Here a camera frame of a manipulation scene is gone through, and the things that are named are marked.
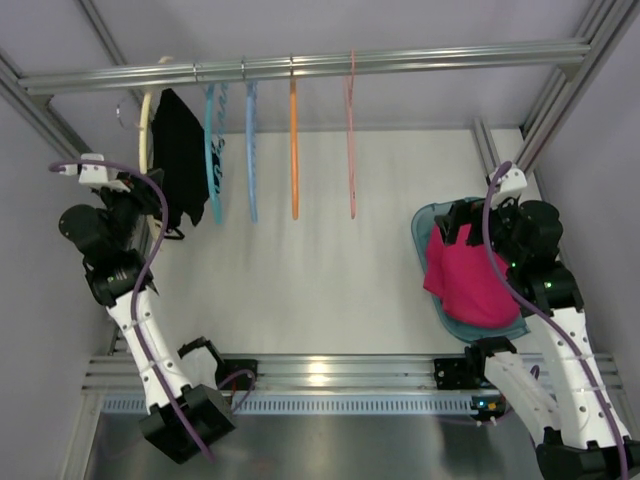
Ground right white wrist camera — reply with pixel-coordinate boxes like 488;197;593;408
487;162;527;209

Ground black trousers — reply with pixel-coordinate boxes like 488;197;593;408
151;89;209;231

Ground teal plastic basket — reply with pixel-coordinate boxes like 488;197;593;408
411;202;529;344

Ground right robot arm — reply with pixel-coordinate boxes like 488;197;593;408
432;197;639;479

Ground cream plastic hanger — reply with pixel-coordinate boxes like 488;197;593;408
138;89;160;242

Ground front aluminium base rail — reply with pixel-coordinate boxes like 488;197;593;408
82;352;626;417

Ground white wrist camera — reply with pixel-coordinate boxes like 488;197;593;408
487;162;527;209
79;153;130;192

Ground orange plastic hanger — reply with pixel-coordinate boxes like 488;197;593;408
289;77;299;220

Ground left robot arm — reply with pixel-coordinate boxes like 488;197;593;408
49;160;235;464

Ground teal plastic hanger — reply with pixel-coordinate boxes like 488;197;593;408
204;82;229;225

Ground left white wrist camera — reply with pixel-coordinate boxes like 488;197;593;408
79;153;130;192

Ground light blue plastic hanger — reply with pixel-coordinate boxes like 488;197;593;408
245;81;258;223

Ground pink plastic hanger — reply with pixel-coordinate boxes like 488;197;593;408
343;50;357;220

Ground aluminium hanging rail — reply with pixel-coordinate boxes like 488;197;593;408
18;39;591;95

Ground magenta cloth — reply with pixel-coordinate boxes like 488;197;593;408
423;225;519;329

